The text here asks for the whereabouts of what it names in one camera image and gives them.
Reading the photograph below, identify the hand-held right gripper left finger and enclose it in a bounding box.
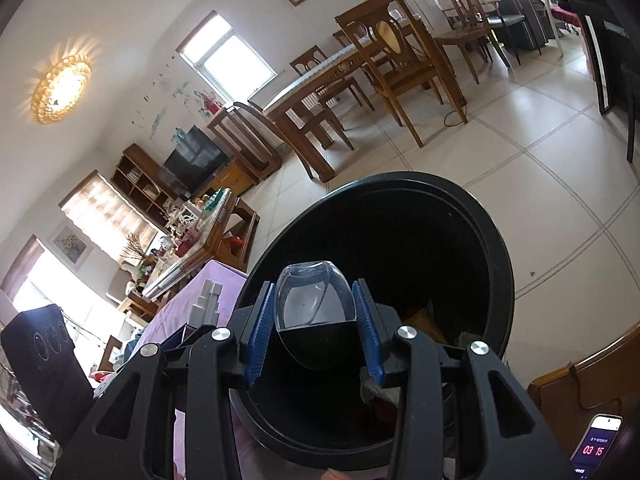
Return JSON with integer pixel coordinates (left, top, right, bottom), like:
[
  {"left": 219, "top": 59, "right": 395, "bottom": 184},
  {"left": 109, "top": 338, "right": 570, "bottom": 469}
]
[{"left": 50, "top": 281, "right": 277, "bottom": 480}]

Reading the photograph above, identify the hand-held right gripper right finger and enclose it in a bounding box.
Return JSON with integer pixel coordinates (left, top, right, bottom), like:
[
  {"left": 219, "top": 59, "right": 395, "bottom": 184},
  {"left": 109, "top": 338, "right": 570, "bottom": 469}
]
[{"left": 351, "top": 279, "right": 583, "bottom": 480}]

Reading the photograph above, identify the clear plastic cup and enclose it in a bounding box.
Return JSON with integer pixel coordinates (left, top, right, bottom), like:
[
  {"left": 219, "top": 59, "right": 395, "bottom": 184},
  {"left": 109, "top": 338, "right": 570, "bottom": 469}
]
[{"left": 274, "top": 260, "right": 357, "bottom": 372}]

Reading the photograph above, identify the black trash bin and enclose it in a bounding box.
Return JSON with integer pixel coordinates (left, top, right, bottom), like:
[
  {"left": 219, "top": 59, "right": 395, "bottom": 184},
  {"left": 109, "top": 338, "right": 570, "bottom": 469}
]
[{"left": 227, "top": 171, "right": 516, "bottom": 472}]

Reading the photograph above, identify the white plastic piece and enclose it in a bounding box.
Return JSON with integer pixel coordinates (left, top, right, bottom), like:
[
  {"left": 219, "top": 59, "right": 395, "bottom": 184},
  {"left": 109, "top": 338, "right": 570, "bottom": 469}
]
[{"left": 187, "top": 280, "right": 226, "bottom": 331}]

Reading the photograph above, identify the purple tablecloth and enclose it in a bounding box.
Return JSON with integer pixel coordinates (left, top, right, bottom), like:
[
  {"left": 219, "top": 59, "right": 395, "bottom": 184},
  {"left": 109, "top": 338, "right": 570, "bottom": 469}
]
[{"left": 127, "top": 259, "right": 251, "bottom": 480}]

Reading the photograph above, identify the cluttered wooden coffee table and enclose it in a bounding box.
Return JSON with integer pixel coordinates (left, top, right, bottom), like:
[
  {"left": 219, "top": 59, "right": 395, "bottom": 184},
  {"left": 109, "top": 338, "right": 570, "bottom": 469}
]
[{"left": 120, "top": 187, "right": 261, "bottom": 318}]

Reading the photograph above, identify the framed flower picture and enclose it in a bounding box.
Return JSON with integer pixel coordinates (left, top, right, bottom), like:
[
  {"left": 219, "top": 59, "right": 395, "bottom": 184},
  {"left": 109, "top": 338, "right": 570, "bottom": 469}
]
[{"left": 48, "top": 225, "right": 93, "bottom": 266}]

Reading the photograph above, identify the window blind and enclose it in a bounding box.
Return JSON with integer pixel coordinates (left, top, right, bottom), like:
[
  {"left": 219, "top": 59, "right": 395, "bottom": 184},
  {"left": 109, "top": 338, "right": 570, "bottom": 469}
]
[{"left": 60, "top": 170, "right": 161, "bottom": 261}]

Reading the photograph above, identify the wooden television stand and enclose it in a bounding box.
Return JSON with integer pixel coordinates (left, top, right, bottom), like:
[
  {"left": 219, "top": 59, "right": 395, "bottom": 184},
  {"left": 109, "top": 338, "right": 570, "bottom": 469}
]
[{"left": 200, "top": 157, "right": 253, "bottom": 198}]

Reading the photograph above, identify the black television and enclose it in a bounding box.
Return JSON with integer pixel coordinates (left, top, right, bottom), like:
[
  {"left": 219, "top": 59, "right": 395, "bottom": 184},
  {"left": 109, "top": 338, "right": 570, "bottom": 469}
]
[{"left": 163, "top": 126, "right": 231, "bottom": 193}]

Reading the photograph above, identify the wooden shelf unit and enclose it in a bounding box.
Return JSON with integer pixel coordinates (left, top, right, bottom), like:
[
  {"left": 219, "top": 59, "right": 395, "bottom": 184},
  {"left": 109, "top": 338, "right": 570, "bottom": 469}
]
[{"left": 110, "top": 143, "right": 193, "bottom": 221}]

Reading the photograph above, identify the tall wooden stand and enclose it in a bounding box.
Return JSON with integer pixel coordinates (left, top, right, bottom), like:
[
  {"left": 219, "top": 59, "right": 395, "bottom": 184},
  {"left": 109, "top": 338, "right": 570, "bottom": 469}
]
[{"left": 207, "top": 101, "right": 283, "bottom": 183}]

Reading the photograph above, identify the carved wooden chair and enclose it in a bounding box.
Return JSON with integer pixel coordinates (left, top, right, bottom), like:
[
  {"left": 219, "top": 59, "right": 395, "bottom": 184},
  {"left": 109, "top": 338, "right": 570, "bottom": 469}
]
[{"left": 527, "top": 322, "right": 640, "bottom": 456}]

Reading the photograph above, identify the smartphone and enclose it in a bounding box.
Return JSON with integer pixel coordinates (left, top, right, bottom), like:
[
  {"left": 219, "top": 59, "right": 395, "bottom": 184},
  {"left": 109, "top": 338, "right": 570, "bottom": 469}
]
[{"left": 570, "top": 414, "right": 625, "bottom": 476}]

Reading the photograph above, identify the wooden dining table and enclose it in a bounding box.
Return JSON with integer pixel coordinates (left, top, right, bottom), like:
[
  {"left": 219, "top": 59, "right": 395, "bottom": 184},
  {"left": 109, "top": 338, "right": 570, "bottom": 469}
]
[{"left": 262, "top": 42, "right": 401, "bottom": 183}]

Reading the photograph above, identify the wooden dining chair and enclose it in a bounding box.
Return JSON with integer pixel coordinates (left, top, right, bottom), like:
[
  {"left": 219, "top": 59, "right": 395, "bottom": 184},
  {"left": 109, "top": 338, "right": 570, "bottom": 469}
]
[
  {"left": 290, "top": 45, "right": 376, "bottom": 128},
  {"left": 335, "top": 0, "right": 468, "bottom": 148},
  {"left": 442, "top": 0, "right": 511, "bottom": 85}
]

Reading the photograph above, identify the round ceiling lamp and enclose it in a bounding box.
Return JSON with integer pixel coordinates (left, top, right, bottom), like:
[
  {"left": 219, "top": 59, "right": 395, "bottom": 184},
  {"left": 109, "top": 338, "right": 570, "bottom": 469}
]
[{"left": 30, "top": 54, "right": 93, "bottom": 125}]

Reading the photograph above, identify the window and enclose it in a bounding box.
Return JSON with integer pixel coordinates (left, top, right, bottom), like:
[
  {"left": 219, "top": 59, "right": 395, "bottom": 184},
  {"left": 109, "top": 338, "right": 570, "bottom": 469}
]
[{"left": 177, "top": 10, "right": 278, "bottom": 103}]

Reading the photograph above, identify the dark grey cabinet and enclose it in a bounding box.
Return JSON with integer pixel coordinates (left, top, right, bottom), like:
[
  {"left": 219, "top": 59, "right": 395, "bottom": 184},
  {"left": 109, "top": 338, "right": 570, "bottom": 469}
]
[{"left": 492, "top": 0, "right": 551, "bottom": 53}]

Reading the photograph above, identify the white plastic chair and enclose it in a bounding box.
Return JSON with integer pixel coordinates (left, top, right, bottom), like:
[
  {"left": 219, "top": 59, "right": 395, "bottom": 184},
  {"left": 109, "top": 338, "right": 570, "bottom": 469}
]
[{"left": 530, "top": 0, "right": 576, "bottom": 56}]

